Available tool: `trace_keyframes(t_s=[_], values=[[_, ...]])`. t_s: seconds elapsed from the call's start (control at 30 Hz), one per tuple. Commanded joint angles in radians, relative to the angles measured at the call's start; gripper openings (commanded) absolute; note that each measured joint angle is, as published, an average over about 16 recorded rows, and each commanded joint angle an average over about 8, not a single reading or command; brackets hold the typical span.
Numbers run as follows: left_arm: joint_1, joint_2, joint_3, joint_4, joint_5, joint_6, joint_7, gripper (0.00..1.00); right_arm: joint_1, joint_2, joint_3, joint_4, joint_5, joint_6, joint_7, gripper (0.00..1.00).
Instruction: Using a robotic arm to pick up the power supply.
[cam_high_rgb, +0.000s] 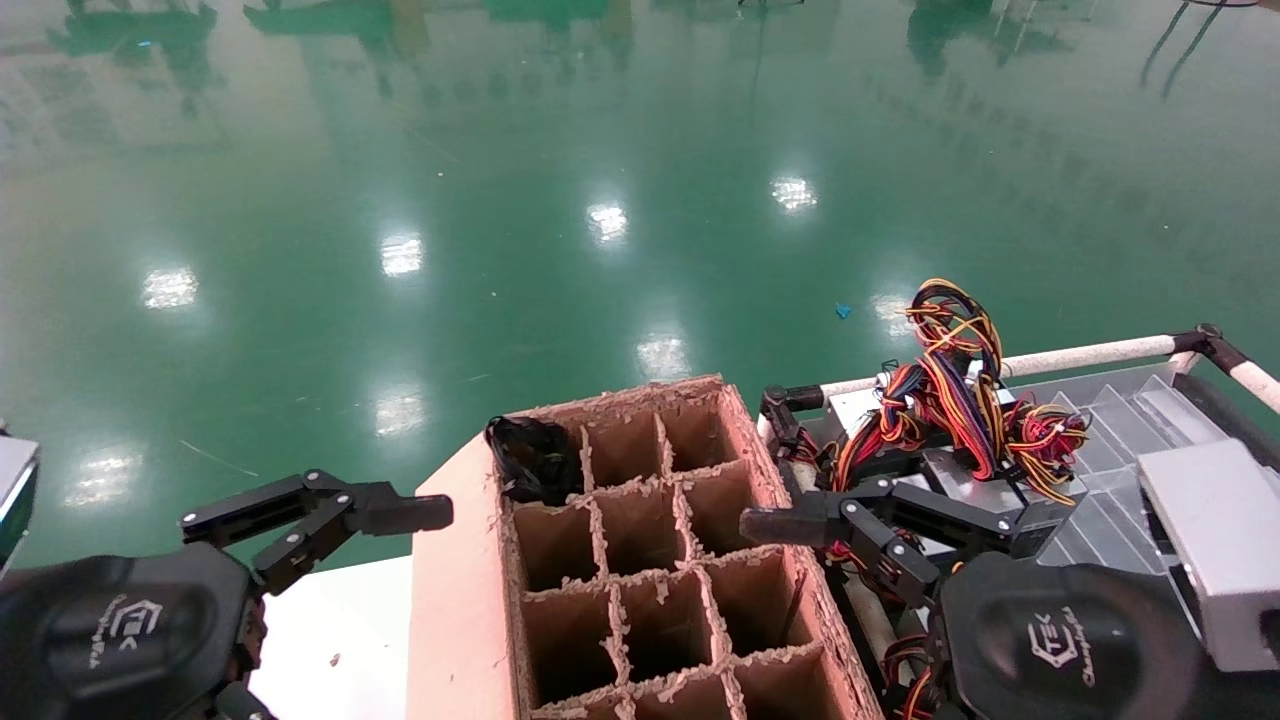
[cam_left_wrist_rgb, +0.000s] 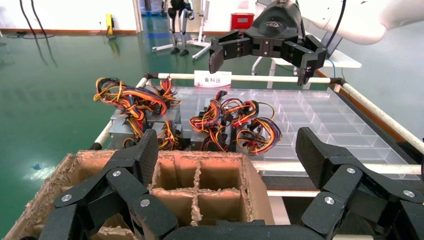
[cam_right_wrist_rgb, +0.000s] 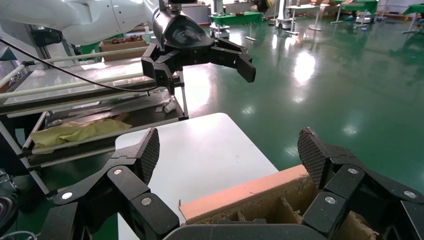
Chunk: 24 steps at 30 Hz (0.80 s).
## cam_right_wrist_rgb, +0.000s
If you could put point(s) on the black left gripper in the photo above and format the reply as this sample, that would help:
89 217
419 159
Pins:
182 36

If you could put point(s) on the pipe rack with dark shelves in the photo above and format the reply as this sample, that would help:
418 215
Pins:
145 116

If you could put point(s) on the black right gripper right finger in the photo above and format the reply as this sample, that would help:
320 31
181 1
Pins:
344 182

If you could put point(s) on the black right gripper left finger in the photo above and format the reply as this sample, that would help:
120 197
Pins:
126 179

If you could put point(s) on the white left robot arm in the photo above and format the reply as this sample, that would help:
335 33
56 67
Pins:
82 20

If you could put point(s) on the open cardboard box with parts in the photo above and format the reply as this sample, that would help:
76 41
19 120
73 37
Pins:
122 49

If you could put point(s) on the black round wheel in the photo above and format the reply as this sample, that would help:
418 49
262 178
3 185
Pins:
6 215

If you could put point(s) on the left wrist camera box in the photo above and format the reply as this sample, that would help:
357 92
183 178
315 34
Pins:
174 7

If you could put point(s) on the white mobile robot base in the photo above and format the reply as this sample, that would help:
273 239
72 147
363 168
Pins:
219 31
284 21

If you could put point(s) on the white metal leg table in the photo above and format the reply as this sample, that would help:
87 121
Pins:
303 7

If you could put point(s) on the green covered table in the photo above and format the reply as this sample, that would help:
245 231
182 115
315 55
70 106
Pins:
236 19
359 5
415 9

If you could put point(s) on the small white roll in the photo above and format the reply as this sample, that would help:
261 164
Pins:
169 106

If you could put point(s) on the cardboard divider box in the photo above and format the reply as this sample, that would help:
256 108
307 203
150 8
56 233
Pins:
238 193

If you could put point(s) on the yellow cloth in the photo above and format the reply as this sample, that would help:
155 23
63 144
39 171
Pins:
76 130

